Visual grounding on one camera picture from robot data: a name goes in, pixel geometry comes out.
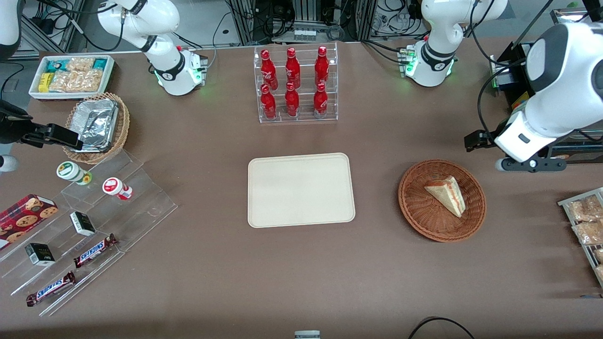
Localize snickers chocolate bar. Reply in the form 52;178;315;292
26;271;77;307
73;234;118;269

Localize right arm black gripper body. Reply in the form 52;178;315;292
0;101;35;145

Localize brown wicker basket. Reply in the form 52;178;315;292
398;159;487;243

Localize green lid yogurt cup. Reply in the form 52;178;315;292
57;161;93;186

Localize black cable loop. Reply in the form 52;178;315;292
407;316;475;339

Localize beige plastic tray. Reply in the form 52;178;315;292
247;152;356;229

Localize small black box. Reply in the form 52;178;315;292
24;243;56;267
70;211;97;237

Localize red lid yogurt cup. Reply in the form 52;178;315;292
102;177;133;201

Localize clear acrylic stepped display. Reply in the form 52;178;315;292
0;150;179;317

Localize red chocolate chip cookie box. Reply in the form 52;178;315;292
0;194;59;250

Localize aluminium frame rack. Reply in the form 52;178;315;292
227;0;378;46

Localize white plastic bin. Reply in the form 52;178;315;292
28;55;115;101

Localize triangular sandwich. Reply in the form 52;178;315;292
424;176;467;218

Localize light wicker basket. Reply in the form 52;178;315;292
63;92;130;164

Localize small clear cracker bag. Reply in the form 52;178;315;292
65;57;95;73

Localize small grey device box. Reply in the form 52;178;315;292
489;55;515;93

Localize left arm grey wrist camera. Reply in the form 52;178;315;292
495;157;567;173

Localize black hot food display appliance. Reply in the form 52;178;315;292
490;7;603;165

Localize large clear cracker bag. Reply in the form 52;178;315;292
49;70;104;93

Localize metal wire tray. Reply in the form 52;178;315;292
558;187;603;288

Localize clear acrylic bottle rack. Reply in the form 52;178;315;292
253;41;339;124

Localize aluminium foil container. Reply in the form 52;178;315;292
69;98;119;153

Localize red cola bottle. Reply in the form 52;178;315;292
285;82;300;117
285;48;301;89
313;83;328;118
261;84;277;120
315;46;330;87
261;49;278;91

